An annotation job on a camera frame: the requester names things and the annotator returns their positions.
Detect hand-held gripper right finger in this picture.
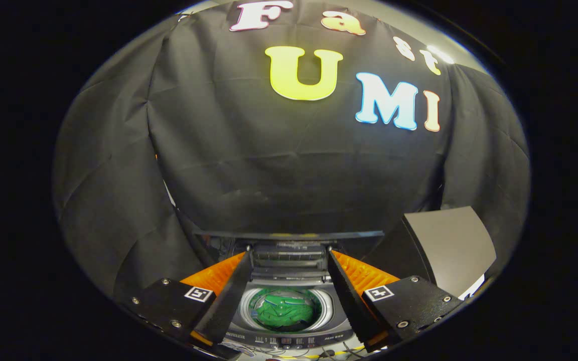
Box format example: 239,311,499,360
328,250,465,351

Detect beige cabinet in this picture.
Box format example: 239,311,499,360
364,206,497,299

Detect grey washing machine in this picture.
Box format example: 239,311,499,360
219,241,355,351

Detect black floor cables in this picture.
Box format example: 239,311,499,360
249,346,370,360

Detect green polo shirt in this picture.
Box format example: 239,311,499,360
255,296,317,331

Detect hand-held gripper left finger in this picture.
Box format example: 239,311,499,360
118,251,253,359

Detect black backdrop cloth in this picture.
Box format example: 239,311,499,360
53,0,530,301

